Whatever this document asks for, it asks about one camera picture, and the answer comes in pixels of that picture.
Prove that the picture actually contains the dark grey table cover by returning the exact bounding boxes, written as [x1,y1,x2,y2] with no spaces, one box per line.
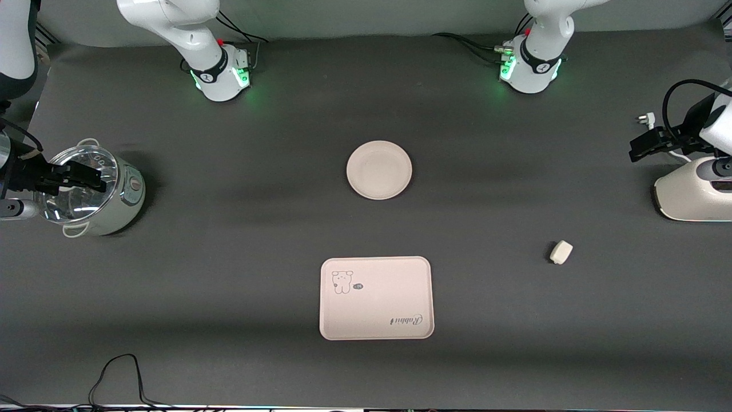
[0,23,732,408]

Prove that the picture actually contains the white toaster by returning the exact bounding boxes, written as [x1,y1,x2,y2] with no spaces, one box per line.
[654,156,732,222]

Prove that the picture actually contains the aluminium frame rail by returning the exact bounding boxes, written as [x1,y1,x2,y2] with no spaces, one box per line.
[35,21,61,47]

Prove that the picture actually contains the beige rectangular rabbit tray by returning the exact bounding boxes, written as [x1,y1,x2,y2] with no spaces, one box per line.
[319,256,435,341]

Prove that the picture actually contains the glass pot lid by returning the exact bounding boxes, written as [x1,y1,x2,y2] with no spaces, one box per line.
[33,145,120,224]

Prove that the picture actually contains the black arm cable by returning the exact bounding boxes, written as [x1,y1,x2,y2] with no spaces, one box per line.
[0,117,44,153]
[662,79,732,146]

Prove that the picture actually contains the black left arm base cables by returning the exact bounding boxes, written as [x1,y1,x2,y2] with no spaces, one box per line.
[432,11,534,64]

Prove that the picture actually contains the round beige plate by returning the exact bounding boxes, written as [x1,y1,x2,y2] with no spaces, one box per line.
[347,140,413,201]

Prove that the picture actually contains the thin black loose cable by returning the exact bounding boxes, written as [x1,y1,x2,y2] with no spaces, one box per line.
[89,354,172,410]

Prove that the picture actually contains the black arm base cables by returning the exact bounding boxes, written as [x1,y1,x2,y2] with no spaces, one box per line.
[214,10,269,72]
[432,11,534,64]

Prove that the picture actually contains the pale green electric pot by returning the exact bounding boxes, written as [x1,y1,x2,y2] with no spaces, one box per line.
[60,137,146,238]

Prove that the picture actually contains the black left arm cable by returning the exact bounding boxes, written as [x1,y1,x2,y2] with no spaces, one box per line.
[662,79,732,146]

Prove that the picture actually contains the black right arm base cables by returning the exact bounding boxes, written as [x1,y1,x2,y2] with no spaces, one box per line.
[214,10,269,72]

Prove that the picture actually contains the white toaster power cable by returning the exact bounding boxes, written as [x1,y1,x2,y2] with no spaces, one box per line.
[636,113,693,164]

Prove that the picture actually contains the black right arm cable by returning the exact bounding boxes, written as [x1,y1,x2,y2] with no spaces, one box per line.
[0,117,44,153]

